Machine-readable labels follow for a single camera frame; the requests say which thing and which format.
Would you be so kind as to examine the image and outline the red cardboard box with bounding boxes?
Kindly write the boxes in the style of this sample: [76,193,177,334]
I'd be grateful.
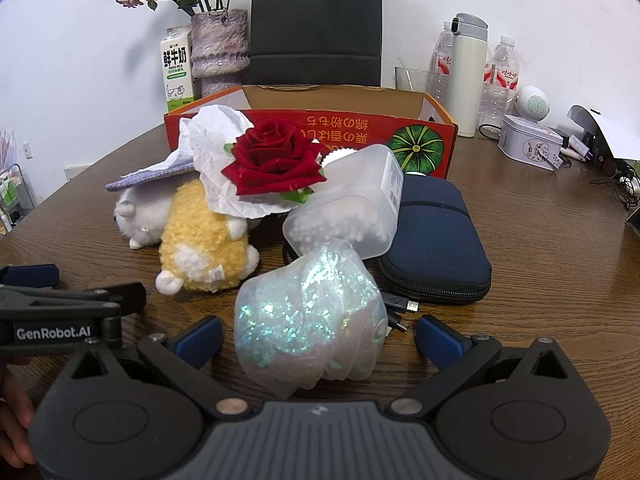
[164,85,458,179]

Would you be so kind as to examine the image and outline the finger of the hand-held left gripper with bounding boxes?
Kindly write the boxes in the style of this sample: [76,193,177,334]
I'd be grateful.
[0,264,68,291]
[0,282,147,322]

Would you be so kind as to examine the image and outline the purple mottled vase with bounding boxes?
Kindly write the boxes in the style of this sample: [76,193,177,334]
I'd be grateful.
[190,8,251,101]

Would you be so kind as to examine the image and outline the navy zip case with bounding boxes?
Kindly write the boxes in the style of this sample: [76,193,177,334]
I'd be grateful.
[377,175,492,304]

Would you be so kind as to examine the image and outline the wire desk organizer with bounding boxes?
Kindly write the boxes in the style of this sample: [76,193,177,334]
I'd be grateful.
[0,130,37,235]

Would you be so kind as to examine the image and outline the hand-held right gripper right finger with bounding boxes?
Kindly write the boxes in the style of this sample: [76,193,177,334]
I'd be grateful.
[387,315,571,416]

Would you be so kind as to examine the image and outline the clear drinking glass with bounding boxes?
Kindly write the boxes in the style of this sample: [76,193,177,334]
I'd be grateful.
[394,66,441,106]

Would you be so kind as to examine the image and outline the clear plastic water bottle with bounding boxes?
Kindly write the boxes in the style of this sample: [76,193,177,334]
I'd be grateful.
[432,21,456,106]
[479,36,521,128]

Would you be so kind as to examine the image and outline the yellow plush toy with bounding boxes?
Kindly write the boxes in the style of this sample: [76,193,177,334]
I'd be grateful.
[155,177,261,295]

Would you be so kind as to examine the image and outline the iridescent glitter plastic bag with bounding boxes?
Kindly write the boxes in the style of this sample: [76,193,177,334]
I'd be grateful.
[234,240,388,401]

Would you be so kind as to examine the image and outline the brown wooden desk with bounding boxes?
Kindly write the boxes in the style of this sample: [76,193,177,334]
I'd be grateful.
[0,95,640,480]

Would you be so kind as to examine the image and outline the white paper sheet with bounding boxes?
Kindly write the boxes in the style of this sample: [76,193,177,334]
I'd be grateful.
[567,105,640,161]

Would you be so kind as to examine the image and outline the black paper bag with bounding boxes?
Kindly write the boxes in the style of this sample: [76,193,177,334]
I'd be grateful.
[248,0,383,88]

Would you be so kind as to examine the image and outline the white plush toy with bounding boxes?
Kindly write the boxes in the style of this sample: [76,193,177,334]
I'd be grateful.
[112,182,176,251]

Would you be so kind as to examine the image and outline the pale printed tin box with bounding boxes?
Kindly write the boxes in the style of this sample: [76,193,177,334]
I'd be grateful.
[497,114,566,172]

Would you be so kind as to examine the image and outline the tangled black cables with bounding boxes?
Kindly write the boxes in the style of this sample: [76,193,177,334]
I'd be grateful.
[590,167,640,207]

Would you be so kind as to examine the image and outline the white round speaker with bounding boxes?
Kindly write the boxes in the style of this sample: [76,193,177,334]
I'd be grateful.
[515,85,551,122]

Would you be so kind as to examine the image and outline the purple knitted cloth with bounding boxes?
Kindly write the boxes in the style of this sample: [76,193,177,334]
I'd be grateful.
[105,160,198,192]

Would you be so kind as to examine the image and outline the white green milk carton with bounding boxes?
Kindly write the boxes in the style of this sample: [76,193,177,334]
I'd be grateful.
[160,25,196,113]

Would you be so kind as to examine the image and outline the red artificial rose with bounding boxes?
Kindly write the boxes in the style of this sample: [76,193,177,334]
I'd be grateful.
[222,120,328,206]

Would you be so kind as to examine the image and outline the person's left hand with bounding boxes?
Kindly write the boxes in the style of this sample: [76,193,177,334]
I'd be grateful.
[0,355,38,470]

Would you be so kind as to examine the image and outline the white thermos bottle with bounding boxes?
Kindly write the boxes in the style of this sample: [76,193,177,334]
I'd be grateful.
[446,12,488,138]

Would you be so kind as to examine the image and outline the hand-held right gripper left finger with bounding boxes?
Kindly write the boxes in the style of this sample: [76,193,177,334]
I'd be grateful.
[69,316,253,417]

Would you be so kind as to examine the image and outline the translucent cotton swab box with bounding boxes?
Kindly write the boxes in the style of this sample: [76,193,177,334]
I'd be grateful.
[282,144,405,260]

